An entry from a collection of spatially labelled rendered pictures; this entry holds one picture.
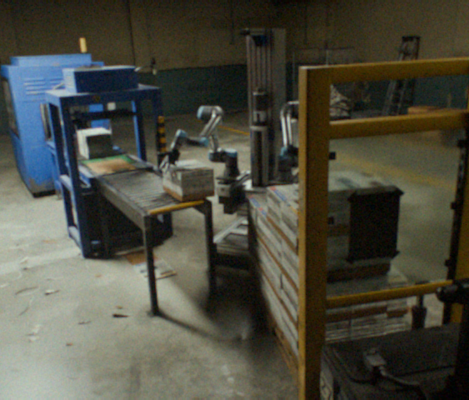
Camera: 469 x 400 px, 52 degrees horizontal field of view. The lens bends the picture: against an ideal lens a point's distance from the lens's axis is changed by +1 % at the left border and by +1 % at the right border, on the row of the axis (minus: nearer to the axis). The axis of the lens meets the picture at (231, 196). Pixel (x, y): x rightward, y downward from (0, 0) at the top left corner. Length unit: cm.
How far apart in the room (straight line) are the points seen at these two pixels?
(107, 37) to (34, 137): 592
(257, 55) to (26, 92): 359
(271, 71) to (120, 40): 865
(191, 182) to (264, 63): 120
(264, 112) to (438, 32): 689
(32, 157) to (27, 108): 64
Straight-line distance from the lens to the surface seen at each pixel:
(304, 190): 180
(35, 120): 687
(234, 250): 427
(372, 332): 265
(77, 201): 472
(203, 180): 366
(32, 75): 682
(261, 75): 414
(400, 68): 188
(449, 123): 202
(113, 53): 1242
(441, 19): 1057
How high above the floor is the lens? 195
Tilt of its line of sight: 18 degrees down
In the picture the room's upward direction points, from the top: 2 degrees counter-clockwise
